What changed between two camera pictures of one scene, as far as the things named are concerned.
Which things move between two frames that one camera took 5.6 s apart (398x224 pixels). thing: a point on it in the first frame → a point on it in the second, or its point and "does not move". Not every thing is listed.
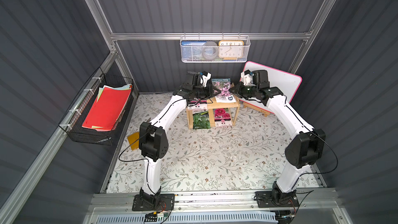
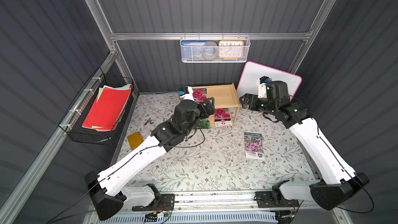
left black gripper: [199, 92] → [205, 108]
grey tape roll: [210, 50] does not move
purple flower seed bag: [224, 85] → [254, 147]
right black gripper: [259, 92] → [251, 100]
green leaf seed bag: [201, 121] does not move
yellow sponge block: [132, 138] does not move
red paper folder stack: [108, 107] does not move
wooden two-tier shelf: [212, 105] does not move
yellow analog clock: [230, 50] does not move
